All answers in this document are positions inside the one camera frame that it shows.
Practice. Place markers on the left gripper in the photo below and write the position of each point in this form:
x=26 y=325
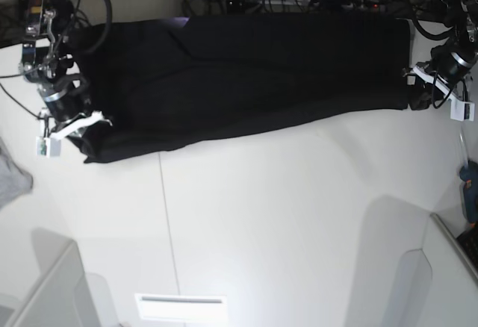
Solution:
x=446 y=77

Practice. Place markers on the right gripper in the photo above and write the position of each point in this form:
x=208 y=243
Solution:
x=69 y=109

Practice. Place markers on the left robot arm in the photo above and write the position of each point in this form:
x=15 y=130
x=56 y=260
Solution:
x=460 y=17

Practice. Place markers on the black power strip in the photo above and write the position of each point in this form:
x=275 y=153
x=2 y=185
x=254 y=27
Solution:
x=344 y=4

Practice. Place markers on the black T-shirt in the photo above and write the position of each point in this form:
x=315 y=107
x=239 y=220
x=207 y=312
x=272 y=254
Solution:
x=166 y=84

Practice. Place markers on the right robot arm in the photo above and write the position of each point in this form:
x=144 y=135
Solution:
x=47 y=58

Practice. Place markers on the blue glue gun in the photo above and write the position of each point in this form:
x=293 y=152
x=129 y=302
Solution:
x=468 y=176

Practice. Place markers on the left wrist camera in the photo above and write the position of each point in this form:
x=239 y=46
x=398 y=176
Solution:
x=462 y=111

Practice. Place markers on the black keyboard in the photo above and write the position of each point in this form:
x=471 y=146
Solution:
x=468 y=240

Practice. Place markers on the grey cloth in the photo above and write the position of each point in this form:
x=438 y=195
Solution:
x=15 y=181

